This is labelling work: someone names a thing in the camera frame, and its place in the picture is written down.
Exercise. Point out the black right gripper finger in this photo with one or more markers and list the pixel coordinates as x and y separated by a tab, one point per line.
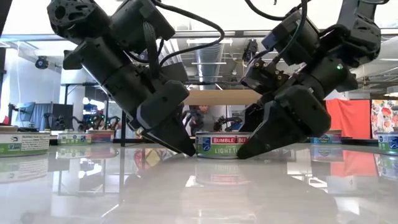
273	133
253	116

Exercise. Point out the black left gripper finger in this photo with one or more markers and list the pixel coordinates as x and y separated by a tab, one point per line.
177	127
180	147

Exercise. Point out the gold lid seafood can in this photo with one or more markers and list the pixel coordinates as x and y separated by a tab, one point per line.
325	139
388	143
102	137

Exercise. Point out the green Bumble Bee tuna can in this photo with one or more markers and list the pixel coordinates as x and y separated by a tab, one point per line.
28	143
224	146
74	139

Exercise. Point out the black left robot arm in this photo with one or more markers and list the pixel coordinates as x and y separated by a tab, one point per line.
81	18

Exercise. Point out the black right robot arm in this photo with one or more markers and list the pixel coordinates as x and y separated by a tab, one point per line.
357	31

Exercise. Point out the background black robot arm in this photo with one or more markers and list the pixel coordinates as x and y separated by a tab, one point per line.
227	123
191	121
56	121
112	123
90	123

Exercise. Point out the person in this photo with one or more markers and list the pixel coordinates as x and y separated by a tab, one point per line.
205	119

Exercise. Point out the red hanging cloth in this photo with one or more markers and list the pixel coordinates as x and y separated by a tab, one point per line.
348	118

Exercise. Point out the black hanging ceiling device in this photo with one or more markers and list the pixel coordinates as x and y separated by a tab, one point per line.
250	49

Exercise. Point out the floral hanging cloth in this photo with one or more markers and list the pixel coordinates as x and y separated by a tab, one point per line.
385	118

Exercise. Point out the black background cabinet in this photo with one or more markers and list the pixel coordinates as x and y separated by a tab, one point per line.
62	116

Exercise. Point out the black ceiling spotlight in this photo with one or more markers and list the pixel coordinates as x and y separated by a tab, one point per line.
41	62

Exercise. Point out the blue background monitor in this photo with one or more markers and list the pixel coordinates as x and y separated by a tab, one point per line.
26	112

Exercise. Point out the small red background object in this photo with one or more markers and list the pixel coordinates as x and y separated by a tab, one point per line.
5	120

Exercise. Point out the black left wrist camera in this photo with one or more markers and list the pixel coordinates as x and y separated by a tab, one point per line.
175	73

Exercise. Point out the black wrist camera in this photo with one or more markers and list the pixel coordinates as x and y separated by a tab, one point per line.
264	76
175	73

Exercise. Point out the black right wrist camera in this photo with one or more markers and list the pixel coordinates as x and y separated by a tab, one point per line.
264	76

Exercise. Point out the silver ventilation duct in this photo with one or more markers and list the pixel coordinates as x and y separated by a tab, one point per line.
210	67

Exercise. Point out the black background frame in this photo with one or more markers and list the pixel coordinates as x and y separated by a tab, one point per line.
66	93

